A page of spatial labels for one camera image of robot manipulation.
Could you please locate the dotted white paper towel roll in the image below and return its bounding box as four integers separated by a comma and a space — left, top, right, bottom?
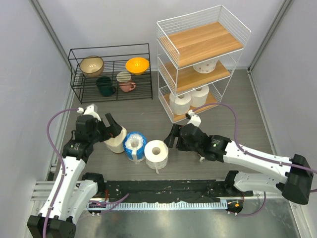
193, 59, 218, 74

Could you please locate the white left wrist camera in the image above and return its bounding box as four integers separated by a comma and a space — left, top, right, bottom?
77, 104, 101, 121

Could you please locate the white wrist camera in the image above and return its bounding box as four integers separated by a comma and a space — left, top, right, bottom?
77, 104, 101, 121
185, 110, 202, 127

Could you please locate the beige ceramic bowl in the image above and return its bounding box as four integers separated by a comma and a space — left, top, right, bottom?
80, 56, 104, 77

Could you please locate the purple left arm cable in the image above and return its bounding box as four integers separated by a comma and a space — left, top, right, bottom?
47, 108, 79, 238

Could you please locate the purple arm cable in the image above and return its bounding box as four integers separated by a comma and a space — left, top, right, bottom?
189, 103, 317, 216
47, 108, 79, 238

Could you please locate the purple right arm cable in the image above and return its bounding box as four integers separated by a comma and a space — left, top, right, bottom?
189, 103, 317, 216

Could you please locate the black wire dish rack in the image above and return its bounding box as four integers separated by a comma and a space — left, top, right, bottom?
68, 43, 153, 104

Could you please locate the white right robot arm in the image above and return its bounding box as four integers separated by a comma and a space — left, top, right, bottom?
164, 123, 314, 205

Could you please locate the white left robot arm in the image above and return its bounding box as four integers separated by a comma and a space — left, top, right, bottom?
27, 111, 123, 238

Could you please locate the orange bowl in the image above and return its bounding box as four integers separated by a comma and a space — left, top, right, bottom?
125, 57, 150, 75

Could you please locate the dark green mug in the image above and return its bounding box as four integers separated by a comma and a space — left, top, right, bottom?
96, 76, 116, 97

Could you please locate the white wire wooden shelf unit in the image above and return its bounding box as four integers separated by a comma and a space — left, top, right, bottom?
157, 5, 251, 122

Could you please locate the white cable duct strip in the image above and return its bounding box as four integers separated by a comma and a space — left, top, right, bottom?
87, 200, 228, 211

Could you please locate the cream round lid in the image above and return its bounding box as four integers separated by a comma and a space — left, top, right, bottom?
116, 71, 132, 82

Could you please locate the blue wrapped paper towel roll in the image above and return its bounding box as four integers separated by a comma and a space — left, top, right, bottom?
123, 131, 147, 163

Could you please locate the pink mug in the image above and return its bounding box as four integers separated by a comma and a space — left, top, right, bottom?
119, 81, 136, 93

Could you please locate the cream squashed paper towel roll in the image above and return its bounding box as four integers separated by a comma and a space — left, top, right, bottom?
104, 127, 127, 154

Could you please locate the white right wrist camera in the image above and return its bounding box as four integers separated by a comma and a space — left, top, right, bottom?
185, 110, 202, 127

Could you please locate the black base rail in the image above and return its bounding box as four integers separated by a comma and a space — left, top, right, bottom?
105, 179, 254, 203

